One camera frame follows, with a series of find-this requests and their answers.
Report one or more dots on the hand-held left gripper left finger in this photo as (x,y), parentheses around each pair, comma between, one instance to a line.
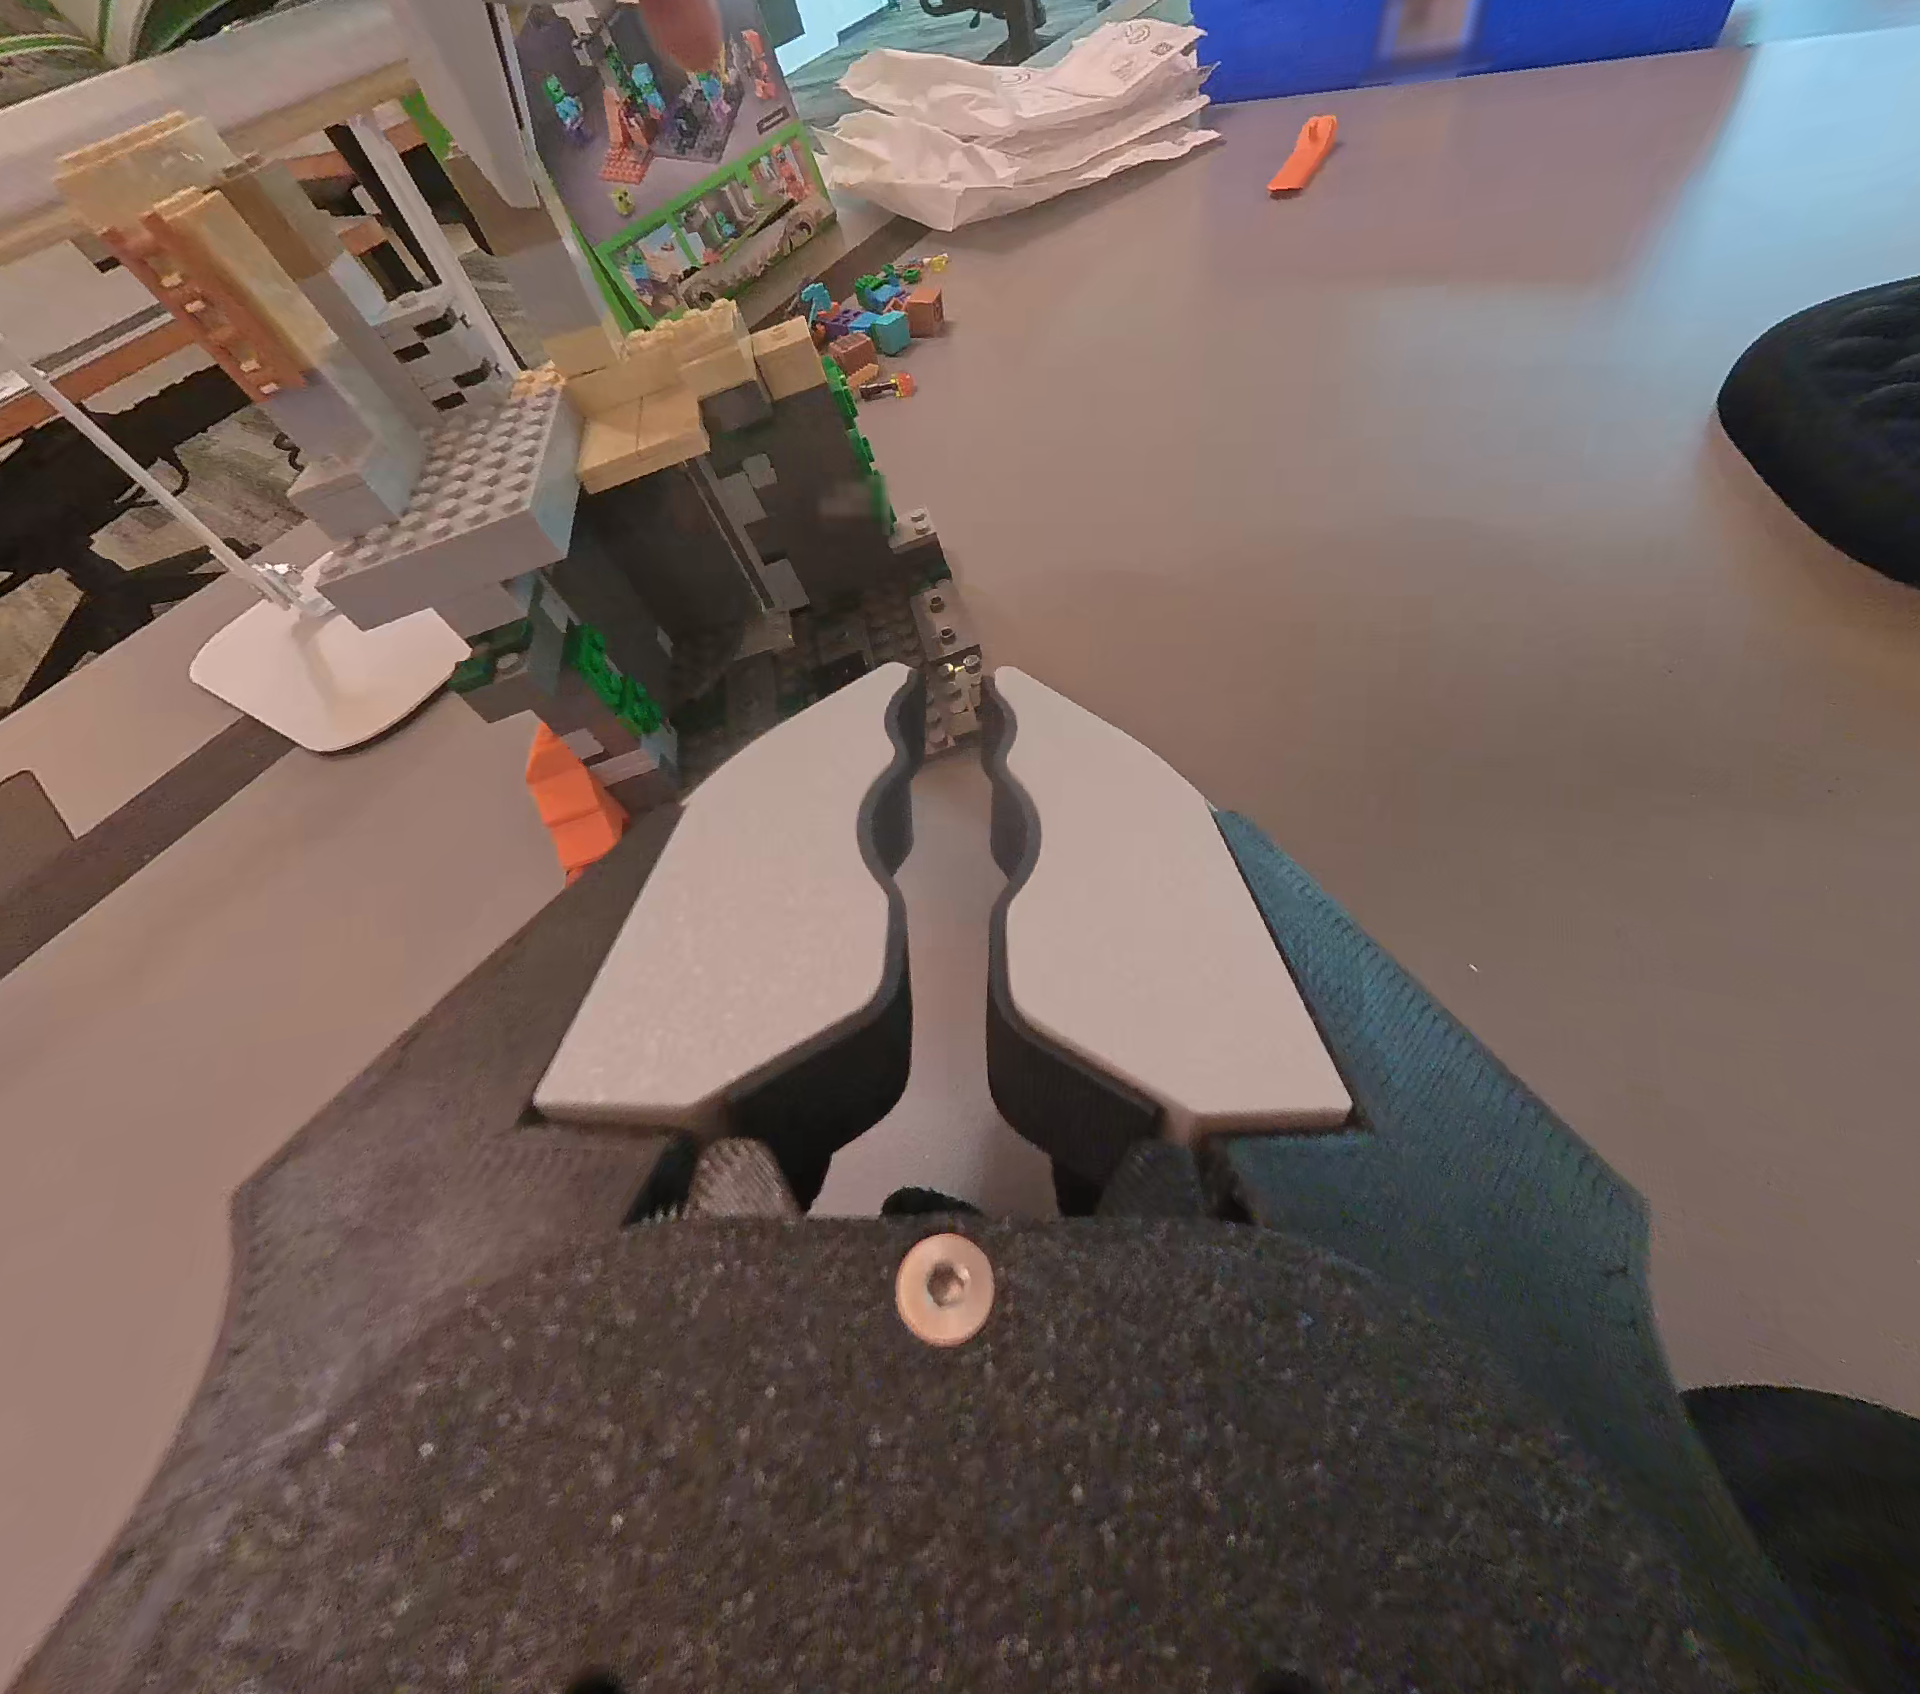
(720,929)

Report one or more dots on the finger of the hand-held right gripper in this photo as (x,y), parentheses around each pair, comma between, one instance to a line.
(435,44)
(549,254)

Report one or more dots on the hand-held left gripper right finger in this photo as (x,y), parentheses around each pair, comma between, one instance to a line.
(1154,914)

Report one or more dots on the toy brick building model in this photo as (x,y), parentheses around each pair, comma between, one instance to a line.
(794,449)

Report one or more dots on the grey desk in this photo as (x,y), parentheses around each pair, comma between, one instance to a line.
(1350,524)

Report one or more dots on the person's right hand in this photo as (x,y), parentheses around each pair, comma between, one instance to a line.
(682,14)

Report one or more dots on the colourful toy set box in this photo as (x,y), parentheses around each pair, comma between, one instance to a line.
(675,179)

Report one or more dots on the wooden stand with white base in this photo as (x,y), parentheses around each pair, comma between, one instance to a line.
(338,683)

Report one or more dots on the orange brick separator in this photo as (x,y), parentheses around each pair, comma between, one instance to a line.
(1303,156)

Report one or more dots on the black textured cushion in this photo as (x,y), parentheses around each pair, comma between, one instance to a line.
(1839,434)

